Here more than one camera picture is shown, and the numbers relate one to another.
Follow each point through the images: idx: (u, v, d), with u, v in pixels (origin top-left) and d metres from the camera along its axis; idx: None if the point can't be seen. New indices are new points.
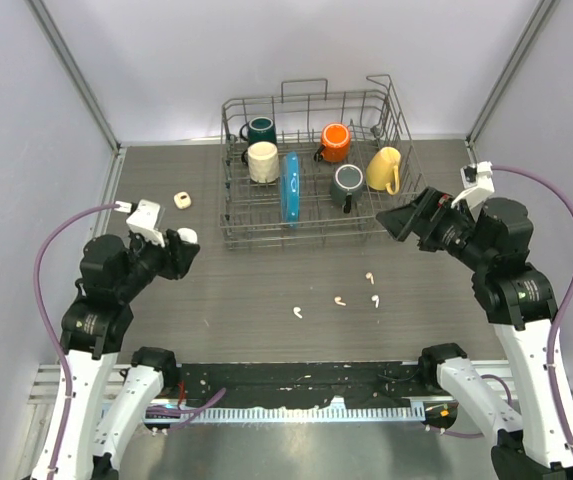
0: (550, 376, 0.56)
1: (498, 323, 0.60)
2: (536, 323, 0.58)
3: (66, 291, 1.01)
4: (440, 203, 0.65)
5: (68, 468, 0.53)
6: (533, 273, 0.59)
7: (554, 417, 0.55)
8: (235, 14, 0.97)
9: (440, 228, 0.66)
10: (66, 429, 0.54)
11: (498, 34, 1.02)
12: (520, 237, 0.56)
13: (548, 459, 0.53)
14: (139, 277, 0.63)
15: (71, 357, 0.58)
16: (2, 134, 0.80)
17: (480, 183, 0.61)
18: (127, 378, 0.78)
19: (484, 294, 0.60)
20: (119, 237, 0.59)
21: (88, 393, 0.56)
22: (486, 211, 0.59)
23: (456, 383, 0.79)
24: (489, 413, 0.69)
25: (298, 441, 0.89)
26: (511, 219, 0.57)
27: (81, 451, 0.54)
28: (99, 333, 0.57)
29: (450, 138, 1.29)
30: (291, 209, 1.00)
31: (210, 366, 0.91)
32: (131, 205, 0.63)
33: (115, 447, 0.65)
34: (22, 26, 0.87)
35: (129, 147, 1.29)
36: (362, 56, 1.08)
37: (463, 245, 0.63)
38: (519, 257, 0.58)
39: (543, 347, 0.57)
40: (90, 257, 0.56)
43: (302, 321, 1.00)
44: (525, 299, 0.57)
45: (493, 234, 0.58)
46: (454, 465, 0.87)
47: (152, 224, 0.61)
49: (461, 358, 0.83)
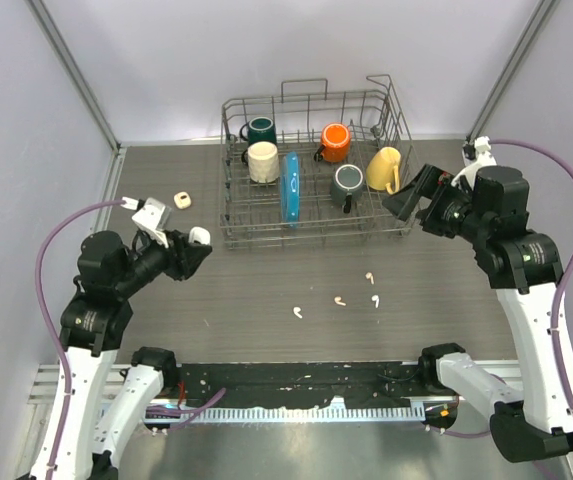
0: (554, 341, 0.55)
1: (502, 289, 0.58)
2: (541, 286, 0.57)
3: (66, 291, 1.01)
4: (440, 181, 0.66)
5: (67, 465, 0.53)
6: (536, 237, 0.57)
7: (557, 382, 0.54)
8: (235, 15, 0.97)
9: (440, 206, 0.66)
10: (65, 426, 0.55)
11: (498, 33, 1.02)
12: (516, 196, 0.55)
13: (548, 425, 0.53)
14: (141, 277, 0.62)
15: (70, 353, 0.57)
16: (3, 134, 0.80)
17: (481, 156, 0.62)
18: (127, 377, 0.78)
19: (487, 260, 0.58)
20: (117, 234, 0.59)
21: (87, 389, 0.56)
22: (479, 174, 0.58)
23: (454, 373, 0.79)
24: (487, 391, 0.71)
25: (298, 441, 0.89)
26: (506, 178, 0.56)
27: (80, 448, 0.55)
28: (99, 329, 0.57)
29: (450, 138, 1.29)
30: (291, 209, 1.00)
31: (210, 366, 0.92)
32: (138, 202, 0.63)
33: (114, 445, 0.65)
34: (22, 27, 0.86)
35: (129, 146, 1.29)
36: (362, 57, 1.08)
37: (463, 217, 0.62)
38: (519, 220, 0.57)
39: (547, 311, 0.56)
40: (88, 254, 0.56)
43: (302, 321, 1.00)
44: (530, 261, 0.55)
45: (490, 197, 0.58)
46: (454, 464, 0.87)
47: (155, 225, 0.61)
49: (459, 352, 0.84)
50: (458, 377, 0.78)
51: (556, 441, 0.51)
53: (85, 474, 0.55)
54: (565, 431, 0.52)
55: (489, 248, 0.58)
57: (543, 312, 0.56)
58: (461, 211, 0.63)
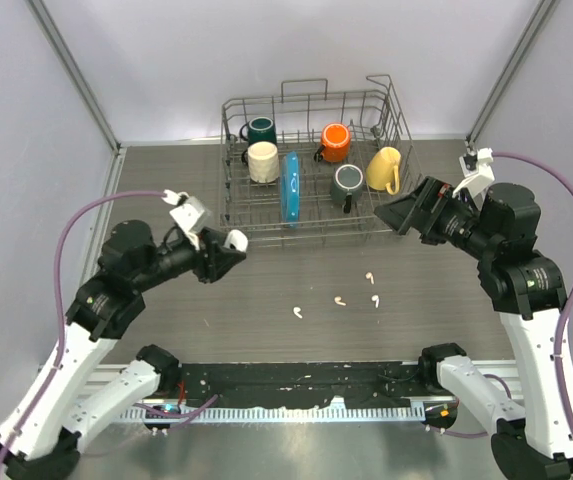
0: (557, 367, 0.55)
1: (504, 313, 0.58)
2: (544, 312, 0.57)
3: (65, 291, 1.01)
4: (441, 192, 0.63)
5: (30, 435, 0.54)
6: (541, 261, 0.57)
7: (560, 409, 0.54)
8: (235, 14, 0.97)
9: (441, 219, 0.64)
10: (42, 398, 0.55)
11: (497, 34, 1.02)
12: (528, 221, 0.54)
13: (551, 450, 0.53)
14: (163, 272, 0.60)
15: (70, 329, 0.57)
16: (3, 134, 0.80)
17: (480, 169, 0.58)
18: (127, 368, 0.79)
19: (490, 283, 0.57)
20: (149, 226, 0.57)
21: (72, 370, 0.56)
22: (491, 195, 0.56)
23: (455, 379, 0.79)
24: (487, 403, 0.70)
25: (298, 440, 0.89)
26: (518, 203, 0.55)
27: (48, 423, 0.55)
28: (104, 315, 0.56)
29: (450, 138, 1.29)
30: (291, 209, 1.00)
31: (210, 366, 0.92)
32: (180, 197, 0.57)
33: (87, 428, 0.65)
34: (22, 28, 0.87)
35: (129, 147, 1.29)
36: (362, 57, 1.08)
37: (468, 235, 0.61)
38: (526, 244, 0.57)
39: (551, 337, 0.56)
40: (115, 241, 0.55)
43: (302, 321, 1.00)
44: (533, 286, 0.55)
45: (498, 220, 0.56)
46: (453, 464, 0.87)
47: (188, 226, 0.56)
49: (460, 356, 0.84)
50: (459, 384, 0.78)
51: (559, 466, 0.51)
53: (45, 448, 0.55)
54: (566, 456, 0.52)
55: (494, 270, 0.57)
57: (545, 337, 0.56)
58: (466, 227, 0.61)
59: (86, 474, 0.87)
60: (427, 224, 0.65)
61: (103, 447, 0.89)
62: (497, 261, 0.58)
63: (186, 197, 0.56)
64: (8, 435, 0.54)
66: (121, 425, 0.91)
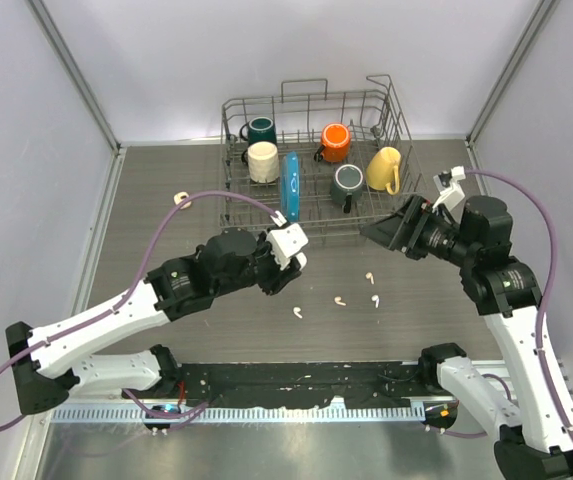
0: (541, 361, 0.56)
1: (487, 315, 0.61)
2: (523, 309, 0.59)
3: (64, 291, 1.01)
4: (423, 207, 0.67)
5: (54, 352, 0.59)
6: (517, 266, 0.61)
7: (549, 402, 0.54)
8: (235, 15, 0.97)
9: (424, 234, 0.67)
10: (84, 328, 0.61)
11: (498, 34, 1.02)
12: (501, 229, 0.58)
13: (546, 445, 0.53)
14: (240, 282, 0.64)
15: (145, 286, 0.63)
16: (3, 135, 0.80)
17: (454, 186, 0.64)
18: (140, 354, 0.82)
19: (472, 288, 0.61)
20: (253, 237, 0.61)
21: (123, 321, 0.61)
22: (468, 207, 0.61)
23: (456, 382, 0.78)
24: (490, 409, 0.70)
25: (298, 441, 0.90)
26: (492, 213, 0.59)
27: (73, 352, 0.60)
28: (177, 295, 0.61)
29: (450, 138, 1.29)
30: (291, 209, 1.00)
31: (209, 366, 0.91)
32: (286, 222, 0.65)
33: (87, 379, 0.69)
34: (22, 28, 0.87)
35: (129, 147, 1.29)
36: (363, 57, 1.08)
37: (451, 246, 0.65)
38: (502, 250, 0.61)
39: (531, 332, 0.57)
40: (225, 241, 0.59)
43: (302, 321, 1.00)
44: (510, 287, 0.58)
45: (476, 229, 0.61)
46: (453, 464, 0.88)
47: (289, 251, 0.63)
49: (461, 357, 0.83)
50: (461, 388, 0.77)
51: (554, 460, 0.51)
53: (56, 370, 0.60)
54: (562, 450, 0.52)
55: (475, 275, 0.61)
57: (526, 333, 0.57)
58: (448, 239, 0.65)
59: (87, 474, 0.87)
60: (411, 238, 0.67)
61: (103, 448, 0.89)
62: (477, 267, 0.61)
63: (290, 225, 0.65)
64: (38, 340, 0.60)
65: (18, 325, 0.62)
66: (121, 426, 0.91)
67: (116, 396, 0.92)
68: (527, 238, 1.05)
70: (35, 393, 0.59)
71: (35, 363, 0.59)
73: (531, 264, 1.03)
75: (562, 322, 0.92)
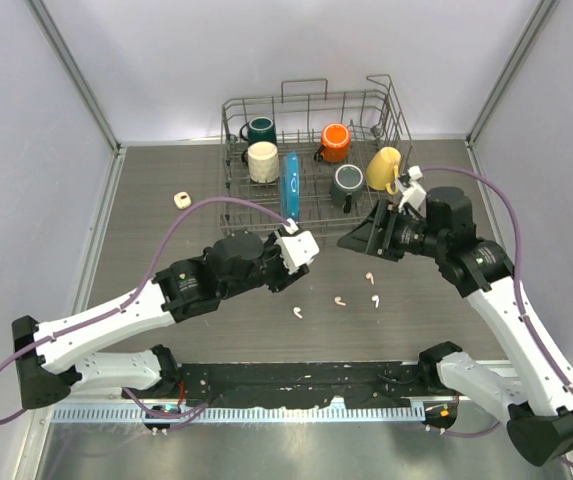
0: (527, 326, 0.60)
1: (469, 296, 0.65)
2: (499, 282, 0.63)
3: (64, 291, 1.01)
4: (388, 209, 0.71)
5: (59, 348, 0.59)
6: (485, 243, 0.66)
7: (546, 364, 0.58)
8: (235, 14, 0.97)
9: (395, 234, 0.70)
10: (91, 324, 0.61)
11: (497, 34, 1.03)
12: (463, 213, 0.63)
13: (553, 407, 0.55)
14: (248, 283, 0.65)
15: (153, 286, 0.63)
16: (3, 134, 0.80)
17: (415, 185, 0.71)
18: (141, 354, 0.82)
19: (449, 272, 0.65)
20: (260, 240, 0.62)
21: (129, 320, 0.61)
22: (429, 198, 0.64)
23: (457, 376, 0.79)
24: (495, 392, 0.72)
25: (298, 441, 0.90)
26: (452, 198, 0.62)
27: (78, 349, 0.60)
28: (185, 297, 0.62)
29: (450, 138, 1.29)
30: (291, 209, 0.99)
31: (210, 366, 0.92)
32: (297, 230, 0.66)
33: (89, 376, 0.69)
34: (21, 26, 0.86)
35: (129, 147, 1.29)
36: (363, 56, 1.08)
37: (423, 238, 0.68)
38: (469, 232, 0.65)
39: (512, 301, 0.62)
40: (232, 243, 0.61)
43: (302, 321, 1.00)
44: (483, 263, 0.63)
45: (440, 217, 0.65)
46: (452, 464, 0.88)
47: (297, 258, 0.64)
49: (457, 352, 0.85)
50: (463, 381, 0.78)
51: (563, 420, 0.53)
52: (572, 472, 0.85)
53: (59, 366, 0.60)
54: (569, 409, 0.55)
55: (450, 260, 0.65)
57: (508, 302, 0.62)
58: (419, 233, 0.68)
59: (87, 474, 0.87)
60: (385, 239, 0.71)
61: (103, 448, 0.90)
62: (450, 253, 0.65)
63: (301, 233, 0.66)
64: (44, 335, 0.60)
65: (25, 319, 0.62)
66: (122, 425, 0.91)
67: (116, 396, 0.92)
68: (527, 238, 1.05)
70: (39, 388, 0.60)
71: (41, 358, 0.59)
73: (531, 264, 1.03)
75: (562, 322, 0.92)
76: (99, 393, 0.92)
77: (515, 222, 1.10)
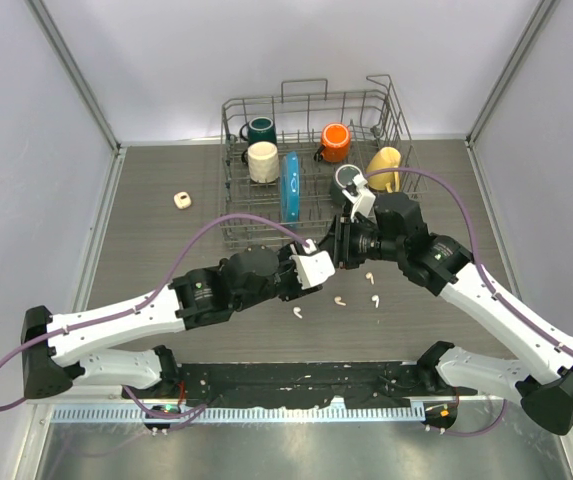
0: (502, 302, 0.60)
1: (441, 293, 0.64)
2: (464, 271, 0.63)
3: (64, 291, 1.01)
4: (342, 221, 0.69)
5: (70, 341, 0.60)
6: (438, 239, 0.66)
7: (531, 333, 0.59)
8: (235, 14, 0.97)
9: (352, 243, 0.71)
10: (103, 322, 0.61)
11: (498, 33, 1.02)
12: (414, 216, 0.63)
13: (555, 372, 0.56)
14: (262, 294, 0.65)
15: (169, 291, 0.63)
16: (3, 134, 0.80)
17: (362, 191, 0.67)
18: (143, 354, 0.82)
19: (415, 276, 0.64)
20: (271, 250, 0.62)
21: (142, 323, 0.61)
22: (378, 209, 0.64)
23: (459, 372, 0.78)
24: (500, 375, 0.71)
25: (299, 441, 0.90)
26: (400, 206, 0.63)
27: (89, 345, 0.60)
28: (199, 306, 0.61)
29: (449, 138, 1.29)
30: (291, 209, 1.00)
31: (210, 366, 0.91)
32: (315, 250, 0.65)
33: (92, 372, 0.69)
34: (22, 26, 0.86)
35: (129, 147, 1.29)
36: (363, 57, 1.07)
37: (379, 244, 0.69)
38: (422, 233, 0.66)
39: (481, 284, 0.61)
40: (248, 257, 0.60)
43: (301, 321, 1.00)
44: (442, 258, 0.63)
45: (393, 224, 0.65)
46: (452, 464, 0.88)
47: (313, 279, 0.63)
49: (450, 350, 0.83)
50: (465, 375, 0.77)
51: (569, 380, 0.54)
52: None
53: (69, 359, 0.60)
54: (568, 368, 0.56)
55: (413, 263, 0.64)
57: (477, 286, 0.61)
58: (375, 240, 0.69)
59: (87, 474, 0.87)
60: (345, 249, 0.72)
61: (103, 448, 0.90)
62: (410, 256, 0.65)
63: (318, 252, 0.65)
64: (57, 328, 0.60)
65: (40, 309, 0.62)
66: (121, 425, 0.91)
67: (116, 396, 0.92)
68: (527, 238, 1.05)
70: (45, 380, 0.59)
71: (51, 349, 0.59)
73: (531, 264, 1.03)
75: (562, 322, 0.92)
76: (99, 393, 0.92)
77: (515, 223, 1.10)
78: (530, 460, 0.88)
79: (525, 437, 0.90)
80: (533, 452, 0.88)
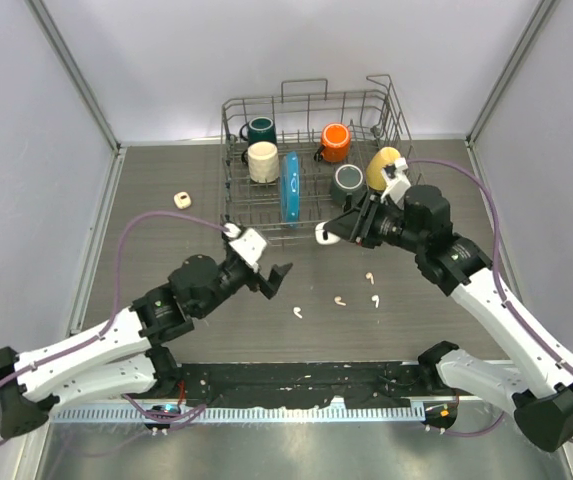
0: (510, 311, 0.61)
1: (452, 293, 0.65)
2: (478, 274, 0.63)
3: (64, 291, 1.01)
4: (371, 200, 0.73)
5: (40, 376, 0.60)
6: (460, 240, 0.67)
7: (535, 345, 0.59)
8: (235, 13, 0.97)
9: (375, 223, 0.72)
10: (71, 353, 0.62)
11: (498, 34, 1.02)
12: (442, 214, 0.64)
13: (551, 386, 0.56)
14: (220, 299, 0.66)
15: (129, 313, 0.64)
16: (3, 134, 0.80)
17: (400, 176, 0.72)
18: (132, 360, 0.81)
19: (429, 273, 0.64)
20: (209, 260, 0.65)
21: (107, 348, 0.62)
22: (407, 199, 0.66)
23: (458, 373, 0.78)
24: (498, 384, 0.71)
25: (298, 441, 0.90)
26: (430, 200, 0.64)
27: (60, 376, 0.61)
28: (161, 323, 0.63)
29: (450, 137, 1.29)
30: (291, 209, 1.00)
31: (210, 366, 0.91)
32: (239, 231, 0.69)
33: (67, 397, 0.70)
34: (22, 26, 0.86)
35: (129, 147, 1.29)
36: (363, 56, 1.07)
37: (400, 231, 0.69)
38: (447, 231, 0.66)
39: (493, 290, 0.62)
40: (186, 272, 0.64)
43: (301, 321, 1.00)
44: (458, 258, 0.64)
45: (420, 218, 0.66)
46: (451, 464, 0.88)
47: (253, 259, 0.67)
49: (455, 351, 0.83)
50: (464, 376, 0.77)
51: (562, 397, 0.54)
52: (572, 472, 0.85)
53: (44, 394, 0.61)
54: (566, 384, 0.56)
55: (429, 259, 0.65)
57: (490, 291, 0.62)
58: (397, 226, 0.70)
59: (86, 474, 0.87)
60: (364, 229, 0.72)
61: (103, 448, 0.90)
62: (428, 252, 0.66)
63: (244, 231, 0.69)
64: (25, 365, 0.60)
65: (4, 350, 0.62)
66: (121, 425, 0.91)
67: (115, 396, 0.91)
68: (527, 238, 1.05)
70: (20, 416, 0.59)
71: (22, 387, 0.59)
73: (531, 264, 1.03)
75: (562, 322, 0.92)
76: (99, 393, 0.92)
77: (515, 223, 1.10)
78: (529, 460, 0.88)
79: (524, 437, 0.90)
80: (533, 452, 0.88)
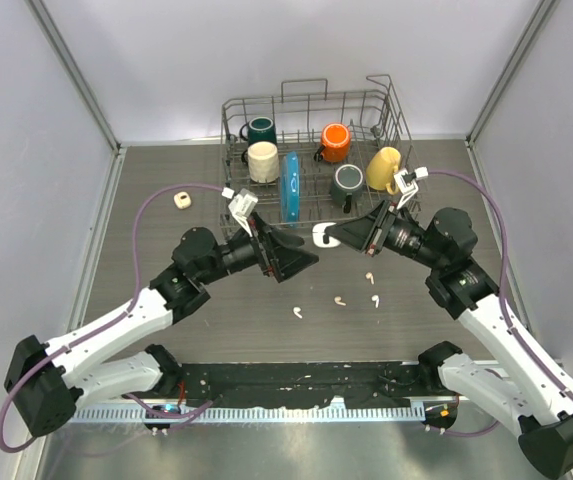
0: (516, 338, 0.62)
1: (457, 317, 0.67)
2: (484, 300, 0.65)
3: (64, 291, 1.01)
4: (389, 210, 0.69)
5: (77, 356, 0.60)
6: (473, 265, 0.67)
7: (541, 373, 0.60)
8: (235, 13, 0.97)
9: (391, 233, 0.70)
10: (102, 332, 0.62)
11: (498, 34, 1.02)
12: (466, 248, 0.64)
13: (554, 414, 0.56)
14: (221, 271, 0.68)
15: (151, 292, 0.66)
16: (3, 134, 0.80)
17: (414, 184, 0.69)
18: (134, 356, 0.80)
19: (436, 294, 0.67)
20: (205, 231, 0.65)
21: (136, 323, 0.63)
22: (437, 225, 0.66)
23: (461, 381, 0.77)
24: (503, 401, 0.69)
25: (298, 441, 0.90)
26: (458, 233, 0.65)
27: (94, 355, 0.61)
28: (180, 298, 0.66)
29: (449, 138, 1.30)
30: (291, 209, 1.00)
31: (210, 366, 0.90)
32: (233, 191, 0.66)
33: (91, 390, 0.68)
34: (21, 26, 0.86)
35: (129, 147, 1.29)
36: (363, 56, 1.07)
37: (418, 246, 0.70)
38: (464, 259, 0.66)
39: (499, 316, 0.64)
40: (185, 248, 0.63)
43: (301, 321, 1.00)
44: (466, 284, 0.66)
45: (442, 244, 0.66)
46: (450, 464, 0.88)
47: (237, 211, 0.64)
49: (457, 354, 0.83)
50: (465, 385, 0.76)
51: (565, 425, 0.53)
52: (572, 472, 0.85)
53: (78, 376, 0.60)
54: (569, 412, 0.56)
55: (439, 282, 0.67)
57: (495, 317, 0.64)
58: (414, 240, 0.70)
59: (87, 474, 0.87)
60: (378, 239, 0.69)
61: (103, 448, 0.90)
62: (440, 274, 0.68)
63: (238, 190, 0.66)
64: (59, 347, 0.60)
65: (30, 338, 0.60)
66: (121, 425, 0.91)
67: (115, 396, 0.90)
68: (527, 238, 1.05)
70: (53, 405, 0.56)
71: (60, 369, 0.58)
73: (531, 264, 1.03)
75: (562, 322, 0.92)
76: None
77: (515, 223, 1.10)
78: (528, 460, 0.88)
79: None
80: None
